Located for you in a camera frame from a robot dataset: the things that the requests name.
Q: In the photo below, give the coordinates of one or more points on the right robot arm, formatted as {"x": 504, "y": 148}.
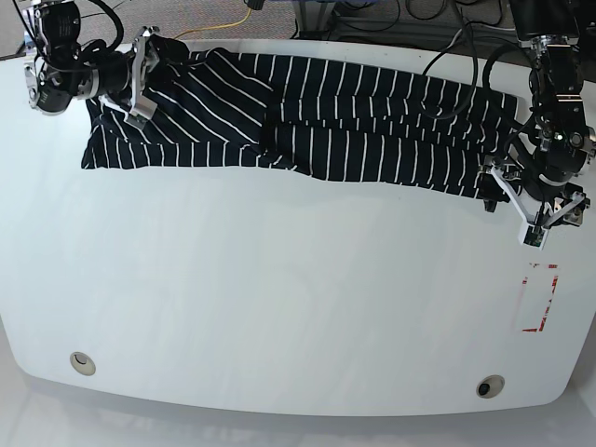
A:
{"x": 59, "y": 69}

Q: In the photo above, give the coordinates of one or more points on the right table cable grommet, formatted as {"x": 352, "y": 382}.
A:
{"x": 490, "y": 387}

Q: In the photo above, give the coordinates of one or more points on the red tape rectangle marking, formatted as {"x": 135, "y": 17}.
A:
{"x": 537, "y": 292}

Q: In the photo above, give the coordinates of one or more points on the table cable grommet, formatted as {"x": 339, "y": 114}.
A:
{"x": 82, "y": 363}
{"x": 490, "y": 387}

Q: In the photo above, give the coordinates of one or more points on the aluminium frame rail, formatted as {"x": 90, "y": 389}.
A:
{"x": 312, "y": 18}

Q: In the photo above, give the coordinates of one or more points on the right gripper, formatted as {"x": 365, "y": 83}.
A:
{"x": 126, "y": 74}

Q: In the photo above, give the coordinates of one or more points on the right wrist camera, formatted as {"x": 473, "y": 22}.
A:
{"x": 141, "y": 111}

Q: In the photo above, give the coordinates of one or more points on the left table cable grommet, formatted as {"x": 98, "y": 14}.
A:
{"x": 82, "y": 363}

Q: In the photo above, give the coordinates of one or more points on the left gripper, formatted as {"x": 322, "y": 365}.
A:
{"x": 540, "y": 186}

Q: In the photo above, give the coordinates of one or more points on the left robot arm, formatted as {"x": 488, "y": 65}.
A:
{"x": 547, "y": 32}

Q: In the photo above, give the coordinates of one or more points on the black white striped t-shirt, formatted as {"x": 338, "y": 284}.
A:
{"x": 330, "y": 120}

